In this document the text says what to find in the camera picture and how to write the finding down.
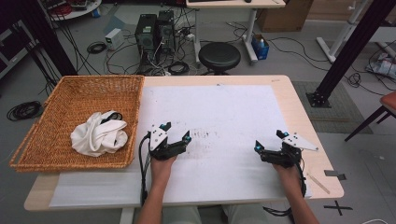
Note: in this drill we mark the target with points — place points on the white table mat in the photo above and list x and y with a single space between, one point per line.
218 109

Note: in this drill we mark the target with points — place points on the grey tape piece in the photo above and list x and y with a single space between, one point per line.
334 174

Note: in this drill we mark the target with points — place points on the person's right hand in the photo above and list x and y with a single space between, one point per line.
289 179

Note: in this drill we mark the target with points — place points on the person's left hand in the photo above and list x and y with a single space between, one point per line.
162 171

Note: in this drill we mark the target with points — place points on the grey side rack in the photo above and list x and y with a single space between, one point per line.
12 49

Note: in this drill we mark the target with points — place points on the black round stool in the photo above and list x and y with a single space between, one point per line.
219 56

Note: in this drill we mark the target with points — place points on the blue box with bottles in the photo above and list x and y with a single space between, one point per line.
261 49

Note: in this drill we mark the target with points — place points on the thin wooden stick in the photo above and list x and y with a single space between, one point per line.
318 183

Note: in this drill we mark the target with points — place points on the cardboard box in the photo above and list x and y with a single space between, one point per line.
285 15

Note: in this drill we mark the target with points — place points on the grey floor mat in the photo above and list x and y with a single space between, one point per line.
339 105

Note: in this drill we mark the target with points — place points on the crumpled plastic bag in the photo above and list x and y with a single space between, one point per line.
383 67

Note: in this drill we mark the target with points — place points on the white-legged wooden desk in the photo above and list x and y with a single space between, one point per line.
233 3

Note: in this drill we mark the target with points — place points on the black metal post with foot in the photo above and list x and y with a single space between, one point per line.
351 46

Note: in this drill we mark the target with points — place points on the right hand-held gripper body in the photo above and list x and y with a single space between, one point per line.
286 155

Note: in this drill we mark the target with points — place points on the round white table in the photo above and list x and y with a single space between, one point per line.
77 7

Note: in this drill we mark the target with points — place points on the black computer tower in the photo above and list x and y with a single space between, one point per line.
145 37
166 31

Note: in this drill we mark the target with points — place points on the person's light trousers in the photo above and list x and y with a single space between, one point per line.
246 214

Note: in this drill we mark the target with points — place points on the white power supply box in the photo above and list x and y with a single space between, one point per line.
113 39

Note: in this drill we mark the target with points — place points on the white metal stand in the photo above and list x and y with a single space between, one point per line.
341 37

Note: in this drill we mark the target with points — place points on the wicker basket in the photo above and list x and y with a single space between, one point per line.
77 96

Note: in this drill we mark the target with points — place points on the black tape cross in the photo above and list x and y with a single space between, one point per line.
337 207

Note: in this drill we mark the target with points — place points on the orange seat chair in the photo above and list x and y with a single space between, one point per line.
389 102

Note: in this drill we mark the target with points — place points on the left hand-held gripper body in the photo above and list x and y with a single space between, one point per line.
158 140

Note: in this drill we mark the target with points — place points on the white tank top black trim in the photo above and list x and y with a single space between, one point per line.
96 137

